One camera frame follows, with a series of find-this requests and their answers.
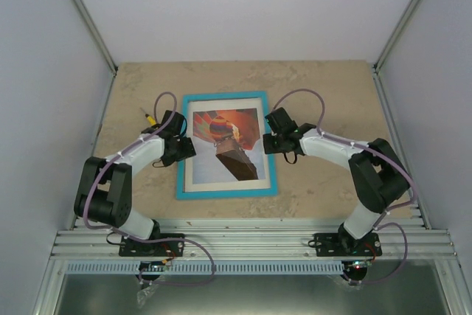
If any hot air balloon photo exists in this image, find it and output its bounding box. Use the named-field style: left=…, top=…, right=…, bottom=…
left=187, top=108, right=267, bottom=187

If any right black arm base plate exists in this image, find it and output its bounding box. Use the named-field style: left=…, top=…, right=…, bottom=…
left=308, top=232, right=383, bottom=257

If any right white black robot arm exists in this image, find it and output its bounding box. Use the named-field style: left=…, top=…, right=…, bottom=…
left=263, top=108, right=412, bottom=255

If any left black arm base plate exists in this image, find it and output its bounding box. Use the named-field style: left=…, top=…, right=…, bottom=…
left=118, top=233, right=185, bottom=258

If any left aluminium corner post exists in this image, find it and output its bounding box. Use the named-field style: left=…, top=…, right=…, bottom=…
left=49, top=0, right=119, bottom=76

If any yellow handled screwdriver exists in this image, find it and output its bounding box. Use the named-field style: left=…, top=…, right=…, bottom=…
left=140, top=108, right=156, bottom=126

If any aluminium rail platform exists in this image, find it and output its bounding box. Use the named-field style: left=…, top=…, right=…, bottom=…
left=50, top=218, right=457, bottom=260

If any teal wooden picture frame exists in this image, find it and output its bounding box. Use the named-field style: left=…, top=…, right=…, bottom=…
left=174, top=89, right=279, bottom=201

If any aluminium corner post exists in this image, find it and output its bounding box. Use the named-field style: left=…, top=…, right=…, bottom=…
left=372, top=0, right=445, bottom=74
left=49, top=0, right=119, bottom=76

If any right aluminium corner post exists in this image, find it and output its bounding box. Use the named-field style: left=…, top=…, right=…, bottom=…
left=372, top=0, right=445, bottom=74

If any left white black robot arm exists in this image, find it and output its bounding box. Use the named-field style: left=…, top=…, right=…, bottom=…
left=74, top=110, right=196, bottom=255

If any grey slotted cable duct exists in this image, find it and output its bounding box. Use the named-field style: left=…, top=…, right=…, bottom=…
left=65, top=260, right=344, bottom=276

